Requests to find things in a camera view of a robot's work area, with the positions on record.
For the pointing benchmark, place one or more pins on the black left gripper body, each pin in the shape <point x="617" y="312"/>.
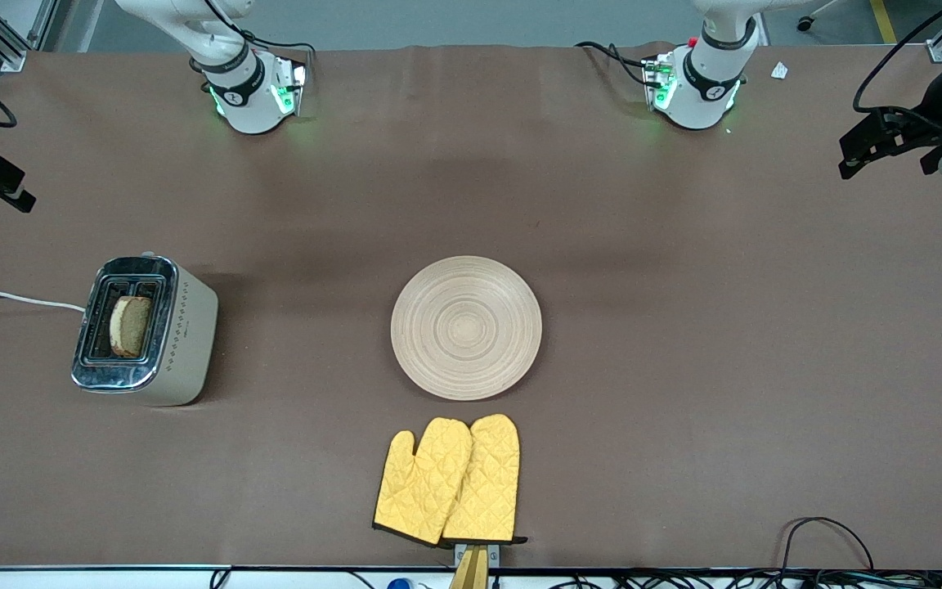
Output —
<point x="934" y="128"/>

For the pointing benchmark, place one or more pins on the brown-crusted toast slice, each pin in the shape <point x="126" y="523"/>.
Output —
<point x="132" y="327"/>

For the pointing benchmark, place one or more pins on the round pale wooden plate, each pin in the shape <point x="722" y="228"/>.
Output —
<point x="466" y="327"/>

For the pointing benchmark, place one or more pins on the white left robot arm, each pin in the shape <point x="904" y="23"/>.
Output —
<point x="704" y="86"/>

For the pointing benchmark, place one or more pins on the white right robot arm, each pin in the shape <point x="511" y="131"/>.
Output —
<point x="246" y="86"/>

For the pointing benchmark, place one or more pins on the small white paper scrap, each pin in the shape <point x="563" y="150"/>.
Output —
<point x="779" y="70"/>

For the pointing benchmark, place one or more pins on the black caster wheel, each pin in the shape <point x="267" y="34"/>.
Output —
<point x="805" y="24"/>

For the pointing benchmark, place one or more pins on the beige chrome two-slot toaster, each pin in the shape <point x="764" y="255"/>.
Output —
<point x="181" y="335"/>

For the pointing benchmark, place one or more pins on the yellow quilted oven mitt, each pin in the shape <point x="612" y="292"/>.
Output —
<point x="418" y="491"/>
<point x="487" y="483"/>

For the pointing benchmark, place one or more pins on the small blue object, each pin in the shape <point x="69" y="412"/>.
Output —
<point x="400" y="584"/>

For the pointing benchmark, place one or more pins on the pale wooden stick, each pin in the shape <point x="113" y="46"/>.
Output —
<point x="469" y="573"/>

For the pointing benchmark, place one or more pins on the small metal bracket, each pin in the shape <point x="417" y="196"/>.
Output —
<point x="494" y="555"/>

